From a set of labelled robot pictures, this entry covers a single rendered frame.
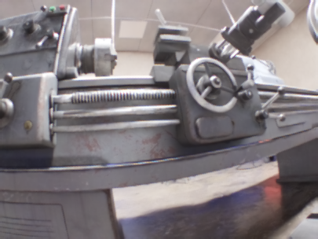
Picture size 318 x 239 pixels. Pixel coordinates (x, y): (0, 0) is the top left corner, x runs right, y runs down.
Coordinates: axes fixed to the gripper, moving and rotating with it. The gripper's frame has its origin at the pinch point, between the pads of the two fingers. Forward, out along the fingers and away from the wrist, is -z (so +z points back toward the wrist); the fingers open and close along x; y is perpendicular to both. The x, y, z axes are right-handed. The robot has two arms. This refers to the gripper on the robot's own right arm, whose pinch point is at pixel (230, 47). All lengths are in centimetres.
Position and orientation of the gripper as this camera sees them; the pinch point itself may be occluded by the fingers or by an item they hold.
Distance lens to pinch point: 66.1
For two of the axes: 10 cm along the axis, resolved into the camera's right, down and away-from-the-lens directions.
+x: -8.2, -5.7, -0.8
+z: 2.6, -2.5, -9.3
